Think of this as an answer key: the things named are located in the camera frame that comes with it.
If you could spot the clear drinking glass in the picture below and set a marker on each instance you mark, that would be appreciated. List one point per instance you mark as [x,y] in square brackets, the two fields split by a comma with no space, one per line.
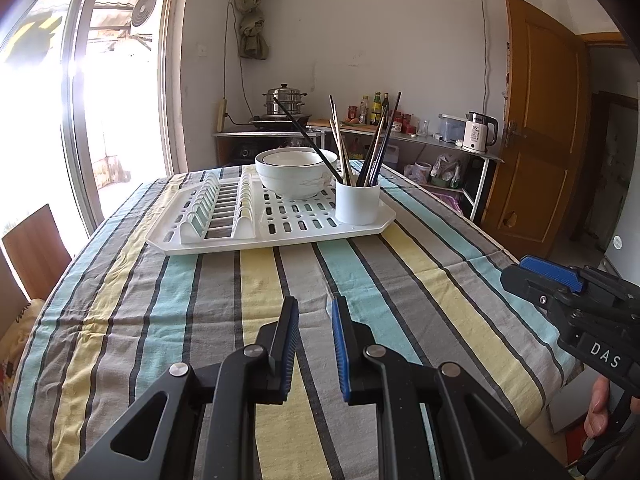
[423,128]

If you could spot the person's right hand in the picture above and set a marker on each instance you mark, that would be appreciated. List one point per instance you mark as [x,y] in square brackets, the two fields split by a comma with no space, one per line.
[597,410]

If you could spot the white cup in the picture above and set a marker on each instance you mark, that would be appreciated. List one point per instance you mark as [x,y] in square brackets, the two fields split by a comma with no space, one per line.
[357,205]

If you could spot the white electric kettle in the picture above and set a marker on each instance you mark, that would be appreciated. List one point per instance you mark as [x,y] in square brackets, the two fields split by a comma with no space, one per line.
[475,135]

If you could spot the dark sauce bottle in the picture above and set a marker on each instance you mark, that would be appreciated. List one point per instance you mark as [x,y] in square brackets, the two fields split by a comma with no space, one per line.
[385,110]

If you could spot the brown wooden chair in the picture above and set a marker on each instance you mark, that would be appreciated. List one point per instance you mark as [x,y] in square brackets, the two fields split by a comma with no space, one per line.
[37,250]

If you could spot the orange wooden door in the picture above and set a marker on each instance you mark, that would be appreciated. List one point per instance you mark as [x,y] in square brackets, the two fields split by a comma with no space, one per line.
[540,110]

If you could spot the large white bowl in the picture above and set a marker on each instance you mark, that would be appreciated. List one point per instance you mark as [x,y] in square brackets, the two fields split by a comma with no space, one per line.
[295,182]

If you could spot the striped tablecloth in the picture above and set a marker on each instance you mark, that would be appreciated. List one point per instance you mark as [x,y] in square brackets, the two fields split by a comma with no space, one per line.
[200,310]

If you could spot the long metal shelf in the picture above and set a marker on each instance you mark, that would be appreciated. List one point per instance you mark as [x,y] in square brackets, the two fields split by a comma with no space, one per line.
[435,144]

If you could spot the white plastic bag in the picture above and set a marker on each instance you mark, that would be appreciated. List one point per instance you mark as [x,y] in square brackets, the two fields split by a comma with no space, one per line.
[417,173]

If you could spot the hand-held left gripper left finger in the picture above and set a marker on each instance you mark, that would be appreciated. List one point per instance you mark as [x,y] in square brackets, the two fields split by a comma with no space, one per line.
[287,350]

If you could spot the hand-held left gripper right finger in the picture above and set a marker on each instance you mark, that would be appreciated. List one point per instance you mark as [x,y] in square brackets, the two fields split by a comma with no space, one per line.
[341,350]

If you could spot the wooden cutting board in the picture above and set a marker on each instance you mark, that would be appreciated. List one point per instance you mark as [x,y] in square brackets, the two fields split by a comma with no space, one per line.
[320,124]

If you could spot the grey plastic jerrycan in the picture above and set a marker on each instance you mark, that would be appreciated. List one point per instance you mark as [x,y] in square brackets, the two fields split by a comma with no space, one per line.
[391,159]

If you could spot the green labelled bottle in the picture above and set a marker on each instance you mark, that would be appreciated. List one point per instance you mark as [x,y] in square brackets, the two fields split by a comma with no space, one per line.
[376,112]

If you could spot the red white jar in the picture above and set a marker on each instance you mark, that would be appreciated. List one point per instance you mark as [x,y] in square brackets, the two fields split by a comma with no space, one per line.
[397,124]

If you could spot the small clear bottle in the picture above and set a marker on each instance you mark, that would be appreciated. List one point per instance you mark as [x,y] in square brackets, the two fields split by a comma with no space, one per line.
[364,112]

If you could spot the pink lidded storage box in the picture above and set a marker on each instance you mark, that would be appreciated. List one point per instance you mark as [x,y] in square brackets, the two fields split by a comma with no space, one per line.
[449,201]

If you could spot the red lidded jar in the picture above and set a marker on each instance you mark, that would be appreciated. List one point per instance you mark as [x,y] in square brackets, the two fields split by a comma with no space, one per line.
[410,125]

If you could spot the beige power strip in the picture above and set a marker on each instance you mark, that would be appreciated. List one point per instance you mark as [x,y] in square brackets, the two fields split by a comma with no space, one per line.
[222,115]

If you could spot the white sliding glass door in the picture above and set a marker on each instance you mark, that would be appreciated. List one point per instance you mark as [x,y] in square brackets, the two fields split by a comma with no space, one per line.
[75,135]

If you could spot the cooking oil bottle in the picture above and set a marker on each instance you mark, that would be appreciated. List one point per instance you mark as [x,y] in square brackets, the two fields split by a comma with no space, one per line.
[356,150]

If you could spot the yellow black striped sign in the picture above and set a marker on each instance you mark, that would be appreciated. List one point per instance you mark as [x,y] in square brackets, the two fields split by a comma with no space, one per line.
[35,32]

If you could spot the black induction cooker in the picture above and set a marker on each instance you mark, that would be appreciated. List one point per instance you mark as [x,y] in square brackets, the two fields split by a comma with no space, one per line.
[270,122]

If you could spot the tied beige curtain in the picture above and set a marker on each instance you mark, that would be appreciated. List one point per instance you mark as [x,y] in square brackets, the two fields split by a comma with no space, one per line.
[252,30]

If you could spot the white plastic dish rack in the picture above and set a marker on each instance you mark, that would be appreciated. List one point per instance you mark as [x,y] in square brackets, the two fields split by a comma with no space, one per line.
[300,220]

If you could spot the red sauce jar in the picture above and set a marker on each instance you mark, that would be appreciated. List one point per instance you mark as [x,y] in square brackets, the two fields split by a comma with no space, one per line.
[352,113]

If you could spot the light wooden chopstick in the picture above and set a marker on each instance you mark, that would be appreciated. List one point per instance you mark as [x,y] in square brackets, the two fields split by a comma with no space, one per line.
[347,160]
[342,147]
[377,147]

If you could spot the bundle of plastic bags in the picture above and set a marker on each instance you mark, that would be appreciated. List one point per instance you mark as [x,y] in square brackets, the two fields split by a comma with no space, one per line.
[446,170]

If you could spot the steel steamer pot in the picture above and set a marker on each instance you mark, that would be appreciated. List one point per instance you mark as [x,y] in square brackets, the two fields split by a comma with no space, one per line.
[284,100]

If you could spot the outdoor fan unit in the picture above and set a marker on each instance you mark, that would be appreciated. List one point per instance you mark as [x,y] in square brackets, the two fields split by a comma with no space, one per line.
[144,7]

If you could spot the wooden chopsticks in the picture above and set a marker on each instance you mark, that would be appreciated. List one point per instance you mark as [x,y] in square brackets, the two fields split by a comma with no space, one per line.
[337,140]

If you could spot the bundle of chopsticks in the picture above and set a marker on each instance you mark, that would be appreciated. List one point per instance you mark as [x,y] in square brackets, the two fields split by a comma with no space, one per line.
[305,139]

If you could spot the small white bowl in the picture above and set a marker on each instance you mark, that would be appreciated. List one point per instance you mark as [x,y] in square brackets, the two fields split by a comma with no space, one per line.
[292,160]

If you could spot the black chopstick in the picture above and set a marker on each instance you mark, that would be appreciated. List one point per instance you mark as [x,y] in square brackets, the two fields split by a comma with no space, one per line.
[387,135]
[364,165]
[369,157]

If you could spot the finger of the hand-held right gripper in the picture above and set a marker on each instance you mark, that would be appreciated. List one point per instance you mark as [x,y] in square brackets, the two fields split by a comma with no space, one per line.
[555,272]
[530,287]

